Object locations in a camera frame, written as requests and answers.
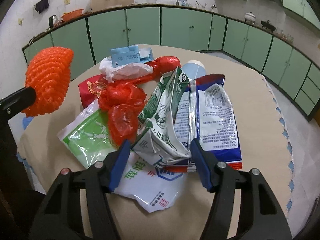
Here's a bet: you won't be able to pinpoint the blue white paper cup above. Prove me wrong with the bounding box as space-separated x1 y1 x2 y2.
181 60 207 80

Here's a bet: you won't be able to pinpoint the white bag green text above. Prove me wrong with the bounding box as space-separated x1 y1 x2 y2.
114 152 187 213

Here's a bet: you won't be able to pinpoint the green lower kitchen cabinets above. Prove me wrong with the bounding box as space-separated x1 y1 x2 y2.
22 5 319 120

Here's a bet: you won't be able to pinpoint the black cloth on rail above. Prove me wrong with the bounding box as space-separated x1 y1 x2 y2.
35 0 49 14

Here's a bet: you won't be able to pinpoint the orange basket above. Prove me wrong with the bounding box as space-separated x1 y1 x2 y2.
62 9 83 22

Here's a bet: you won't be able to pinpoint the blue white snack bag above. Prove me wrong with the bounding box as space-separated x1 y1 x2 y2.
162 73 242 172

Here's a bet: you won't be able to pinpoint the white plastic bag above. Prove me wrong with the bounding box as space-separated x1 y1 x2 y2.
99 58 153 83

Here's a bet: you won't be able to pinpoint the red gold packet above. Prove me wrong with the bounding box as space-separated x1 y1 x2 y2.
78 74 107 108

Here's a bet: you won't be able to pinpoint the green white sachet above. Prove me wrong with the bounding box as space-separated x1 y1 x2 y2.
57 100 116 168

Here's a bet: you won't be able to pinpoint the white ceramic pot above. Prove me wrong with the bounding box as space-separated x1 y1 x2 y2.
244 12 256 25

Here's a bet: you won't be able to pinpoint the red plastic bag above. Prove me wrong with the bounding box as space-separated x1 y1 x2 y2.
98 56 181 146

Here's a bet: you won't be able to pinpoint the steel kettle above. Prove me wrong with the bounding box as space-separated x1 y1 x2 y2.
48 15 60 29

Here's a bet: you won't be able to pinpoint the orange foam net sleeve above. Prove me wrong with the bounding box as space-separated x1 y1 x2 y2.
22 47 74 117

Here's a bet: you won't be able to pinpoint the black wok pan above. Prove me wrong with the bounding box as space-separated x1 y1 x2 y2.
260 20 277 33

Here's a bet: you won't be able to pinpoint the green white milk carton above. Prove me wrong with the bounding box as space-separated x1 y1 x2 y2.
131 67 191 169

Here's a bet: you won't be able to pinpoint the light blue small box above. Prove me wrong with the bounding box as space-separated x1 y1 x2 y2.
110 45 154 68

